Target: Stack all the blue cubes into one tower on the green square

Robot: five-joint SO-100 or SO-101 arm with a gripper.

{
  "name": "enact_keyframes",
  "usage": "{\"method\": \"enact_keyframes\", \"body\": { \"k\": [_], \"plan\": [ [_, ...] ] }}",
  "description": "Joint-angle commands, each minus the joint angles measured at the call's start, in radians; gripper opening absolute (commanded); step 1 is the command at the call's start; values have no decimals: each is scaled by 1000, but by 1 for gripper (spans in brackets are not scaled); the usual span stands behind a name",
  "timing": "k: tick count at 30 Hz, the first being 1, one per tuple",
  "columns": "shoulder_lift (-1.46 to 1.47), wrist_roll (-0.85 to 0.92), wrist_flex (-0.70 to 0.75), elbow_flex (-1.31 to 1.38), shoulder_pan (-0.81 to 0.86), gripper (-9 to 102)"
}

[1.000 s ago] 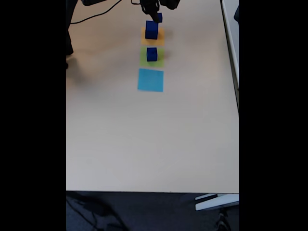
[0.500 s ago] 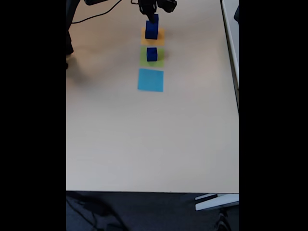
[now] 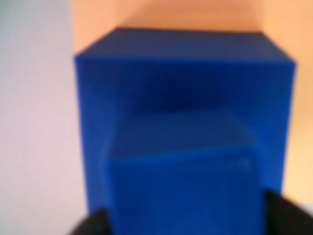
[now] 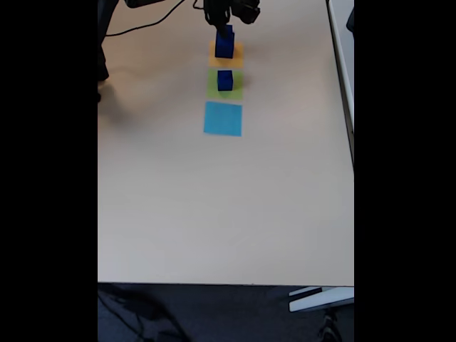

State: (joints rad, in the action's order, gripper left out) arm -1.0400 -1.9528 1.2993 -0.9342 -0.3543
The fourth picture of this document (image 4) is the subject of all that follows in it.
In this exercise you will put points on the green paper square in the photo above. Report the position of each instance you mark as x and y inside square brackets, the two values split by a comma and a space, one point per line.
[212, 93]

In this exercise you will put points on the medium blue cube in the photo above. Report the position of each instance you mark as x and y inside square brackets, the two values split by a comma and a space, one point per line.
[224, 82]

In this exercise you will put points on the dark blue object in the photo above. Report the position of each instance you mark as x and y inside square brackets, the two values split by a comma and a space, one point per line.
[351, 19]

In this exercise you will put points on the large blue cube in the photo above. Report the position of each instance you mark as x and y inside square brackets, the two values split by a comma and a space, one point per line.
[223, 48]

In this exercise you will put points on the white neighbouring table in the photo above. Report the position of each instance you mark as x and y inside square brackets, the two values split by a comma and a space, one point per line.
[342, 71]

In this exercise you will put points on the light blue paper square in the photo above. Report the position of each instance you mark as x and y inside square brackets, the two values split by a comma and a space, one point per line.
[222, 119]

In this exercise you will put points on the small blue cube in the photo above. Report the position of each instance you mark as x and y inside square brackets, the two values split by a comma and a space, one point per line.
[230, 29]

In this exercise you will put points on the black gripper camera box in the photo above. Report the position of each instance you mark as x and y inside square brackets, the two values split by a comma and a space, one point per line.
[247, 10]

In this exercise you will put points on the orange paper square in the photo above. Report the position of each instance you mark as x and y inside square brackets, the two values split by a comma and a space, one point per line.
[212, 61]

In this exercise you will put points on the white table foot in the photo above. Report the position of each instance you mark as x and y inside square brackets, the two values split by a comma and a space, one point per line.
[320, 301]

